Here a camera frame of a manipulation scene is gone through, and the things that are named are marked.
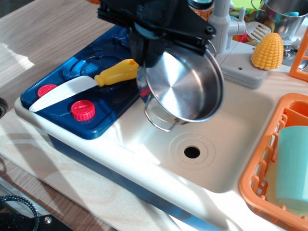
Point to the red stove knob front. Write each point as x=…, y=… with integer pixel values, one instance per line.
x=83, y=110

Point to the orange plastic stand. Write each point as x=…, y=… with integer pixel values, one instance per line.
x=301, y=56

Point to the red stove knob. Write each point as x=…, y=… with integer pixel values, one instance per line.
x=83, y=110
x=45, y=89

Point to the black metal bracket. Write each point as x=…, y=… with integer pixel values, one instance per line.
x=51, y=223

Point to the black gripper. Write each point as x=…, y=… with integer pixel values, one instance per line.
x=154, y=25

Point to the grey toy faucet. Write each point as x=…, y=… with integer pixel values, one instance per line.
x=234, y=58

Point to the teal plastic cup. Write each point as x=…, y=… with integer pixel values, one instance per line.
x=292, y=167

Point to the steel pan with wire handles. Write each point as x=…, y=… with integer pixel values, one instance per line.
x=183, y=87

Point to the orange dish rack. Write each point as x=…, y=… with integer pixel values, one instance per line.
x=257, y=182

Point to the light plywood board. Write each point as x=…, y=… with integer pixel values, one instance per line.
x=81, y=198

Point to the cream toy sink unit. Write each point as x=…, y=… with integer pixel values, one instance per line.
x=192, y=172

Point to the red stove knob rear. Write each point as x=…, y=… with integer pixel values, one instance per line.
x=45, y=89

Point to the yellow toy corn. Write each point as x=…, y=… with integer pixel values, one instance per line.
x=268, y=54

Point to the white toy spatula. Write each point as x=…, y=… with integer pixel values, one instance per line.
x=255, y=32

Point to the toy knife yellow handle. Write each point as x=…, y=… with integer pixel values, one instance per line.
x=122, y=71

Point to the large steel pot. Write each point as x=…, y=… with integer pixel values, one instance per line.
x=283, y=17

